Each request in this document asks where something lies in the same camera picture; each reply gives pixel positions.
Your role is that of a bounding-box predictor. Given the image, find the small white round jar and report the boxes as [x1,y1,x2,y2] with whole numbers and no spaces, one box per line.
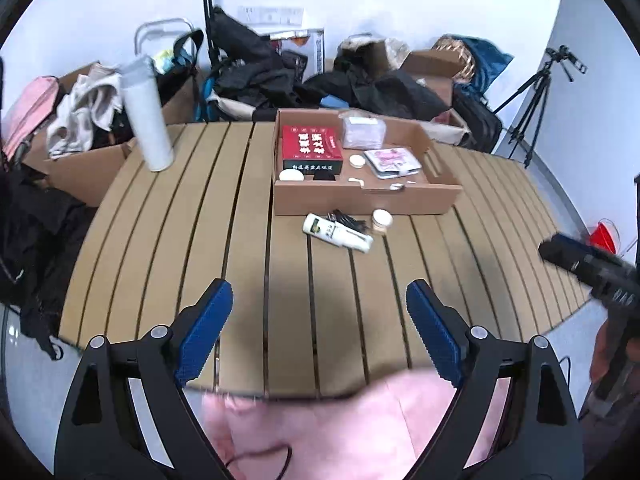
[371,209,394,234]

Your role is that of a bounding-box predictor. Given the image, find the pink patterned packet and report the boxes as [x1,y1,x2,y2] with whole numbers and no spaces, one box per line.
[363,146,422,180]

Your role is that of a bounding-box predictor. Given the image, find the white tube bottle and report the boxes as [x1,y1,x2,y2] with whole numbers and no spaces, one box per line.
[302,214,373,254]

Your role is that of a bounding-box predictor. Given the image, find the black hair clips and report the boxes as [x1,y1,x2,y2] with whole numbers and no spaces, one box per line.
[326,209,369,234]

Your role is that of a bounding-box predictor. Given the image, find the small white cream jar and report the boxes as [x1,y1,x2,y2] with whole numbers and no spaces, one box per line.
[348,154,367,169]

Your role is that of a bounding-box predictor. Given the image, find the clear plastic container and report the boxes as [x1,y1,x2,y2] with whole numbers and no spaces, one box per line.
[340,114,386,151]

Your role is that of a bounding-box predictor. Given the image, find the red printed box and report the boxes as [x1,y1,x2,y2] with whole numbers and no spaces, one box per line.
[280,125,343,174]

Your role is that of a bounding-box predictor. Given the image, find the red plastic cup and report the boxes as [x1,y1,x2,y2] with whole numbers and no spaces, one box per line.
[588,218,620,255]

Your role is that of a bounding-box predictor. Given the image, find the pink clothing of operator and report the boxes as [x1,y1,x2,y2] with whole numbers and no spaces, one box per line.
[202,368,454,479]

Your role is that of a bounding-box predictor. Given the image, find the black suitcase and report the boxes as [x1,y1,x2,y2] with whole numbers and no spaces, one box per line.
[452,88,503,153]

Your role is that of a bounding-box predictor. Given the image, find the cardboard box left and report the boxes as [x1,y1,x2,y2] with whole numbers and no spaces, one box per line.
[18,62,132,207]

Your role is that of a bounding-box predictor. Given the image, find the blue cloth bag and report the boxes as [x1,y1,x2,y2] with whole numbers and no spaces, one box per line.
[454,36,514,98]

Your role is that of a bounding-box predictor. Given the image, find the large cardboard box right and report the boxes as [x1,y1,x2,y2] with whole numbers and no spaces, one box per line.
[399,48,474,146]

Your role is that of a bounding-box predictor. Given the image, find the woven wicker basket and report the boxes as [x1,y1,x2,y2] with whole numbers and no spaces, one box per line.
[432,35,476,84]

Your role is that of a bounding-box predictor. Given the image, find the flat cardboard tray box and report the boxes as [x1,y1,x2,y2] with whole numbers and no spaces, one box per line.
[271,107,464,217]

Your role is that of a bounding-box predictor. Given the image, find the beige cloth pile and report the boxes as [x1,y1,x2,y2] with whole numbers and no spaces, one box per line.
[46,63,124,160]

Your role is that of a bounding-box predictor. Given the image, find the pink backpack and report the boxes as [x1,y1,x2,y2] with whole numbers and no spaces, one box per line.
[1,76,61,160]

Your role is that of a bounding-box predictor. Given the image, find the white thermos bottle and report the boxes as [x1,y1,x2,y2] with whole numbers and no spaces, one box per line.
[118,54,174,172]

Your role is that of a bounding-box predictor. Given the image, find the black clothes pile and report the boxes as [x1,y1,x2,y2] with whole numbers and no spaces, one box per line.
[206,6,449,122]

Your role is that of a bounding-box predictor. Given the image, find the white metal rack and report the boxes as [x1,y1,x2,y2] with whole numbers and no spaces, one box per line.
[134,18,195,58]

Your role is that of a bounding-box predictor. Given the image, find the printed product carton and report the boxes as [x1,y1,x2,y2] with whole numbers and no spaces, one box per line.
[260,29,326,82]

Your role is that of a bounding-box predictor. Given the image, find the black camera tripod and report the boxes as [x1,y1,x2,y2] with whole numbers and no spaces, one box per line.
[494,44,588,169]

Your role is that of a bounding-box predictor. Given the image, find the white wall socket strip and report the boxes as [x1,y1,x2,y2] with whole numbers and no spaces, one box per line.
[238,6,304,26]

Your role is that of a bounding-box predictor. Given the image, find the black trolley handle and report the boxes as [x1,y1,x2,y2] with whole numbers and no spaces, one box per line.
[203,0,219,70]

